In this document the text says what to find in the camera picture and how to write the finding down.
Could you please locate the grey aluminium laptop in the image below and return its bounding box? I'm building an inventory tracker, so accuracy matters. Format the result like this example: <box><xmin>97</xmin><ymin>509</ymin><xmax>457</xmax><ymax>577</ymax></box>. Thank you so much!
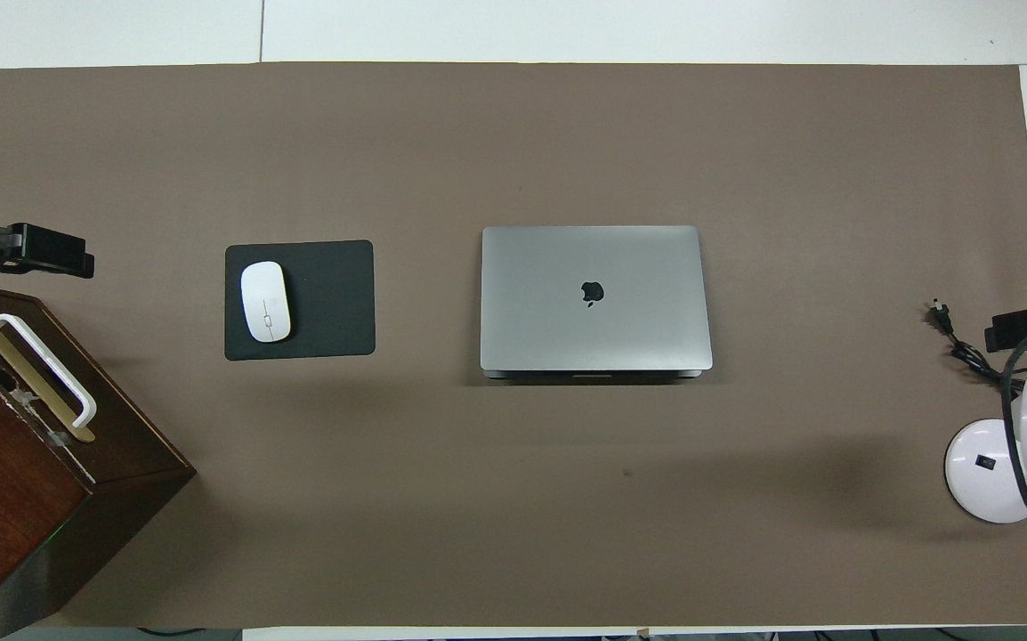
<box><xmin>480</xmin><ymin>225</ymin><xmax>714</xmax><ymax>384</ymax></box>

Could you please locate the white desk lamp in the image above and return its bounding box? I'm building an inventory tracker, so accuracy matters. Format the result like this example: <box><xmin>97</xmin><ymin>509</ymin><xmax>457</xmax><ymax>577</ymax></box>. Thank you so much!
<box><xmin>943</xmin><ymin>367</ymin><xmax>1027</xmax><ymax>524</ymax></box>

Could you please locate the white computer mouse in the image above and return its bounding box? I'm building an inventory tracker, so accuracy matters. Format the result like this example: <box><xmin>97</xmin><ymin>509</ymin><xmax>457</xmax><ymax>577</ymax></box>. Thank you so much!
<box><xmin>240</xmin><ymin>261</ymin><xmax>292</xmax><ymax>344</ymax></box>

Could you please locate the dark wooden box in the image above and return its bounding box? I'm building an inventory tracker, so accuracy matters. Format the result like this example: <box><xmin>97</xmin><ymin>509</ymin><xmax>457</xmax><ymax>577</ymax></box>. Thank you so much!
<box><xmin>0</xmin><ymin>278</ymin><xmax>197</xmax><ymax>637</ymax></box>

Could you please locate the black mouse pad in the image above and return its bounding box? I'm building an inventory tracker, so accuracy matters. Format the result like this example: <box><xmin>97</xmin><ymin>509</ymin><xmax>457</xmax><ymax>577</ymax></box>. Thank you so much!
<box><xmin>225</xmin><ymin>239</ymin><xmax>376</xmax><ymax>361</ymax></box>

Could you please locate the brown table mat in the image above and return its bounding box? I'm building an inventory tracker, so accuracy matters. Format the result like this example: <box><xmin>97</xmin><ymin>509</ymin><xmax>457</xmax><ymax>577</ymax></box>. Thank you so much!
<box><xmin>0</xmin><ymin>62</ymin><xmax>1027</xmax><ymax>629</ymax></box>

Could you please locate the black lamp power cable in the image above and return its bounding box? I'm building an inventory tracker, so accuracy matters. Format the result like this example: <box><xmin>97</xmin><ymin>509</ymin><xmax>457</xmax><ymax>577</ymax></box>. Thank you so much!
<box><xmin>926</xmin><ymin>300</ymin><xmax>1026</xmax><ymax>397</ymax></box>

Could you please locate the white box handle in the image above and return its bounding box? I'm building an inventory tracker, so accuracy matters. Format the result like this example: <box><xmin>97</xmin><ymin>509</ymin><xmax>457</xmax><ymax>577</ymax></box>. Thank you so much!
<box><xmin>0</xmin><ymin>313</ymin><xmax>98</xmax><ymax>430</ymax></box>

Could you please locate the brass handle plate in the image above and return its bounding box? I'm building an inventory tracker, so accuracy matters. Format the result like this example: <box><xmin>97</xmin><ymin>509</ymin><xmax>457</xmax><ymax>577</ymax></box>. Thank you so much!
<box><xmin>0</xmin><ymin>313</ymin><xmax>96</xmax><ymax>443</ymax></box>

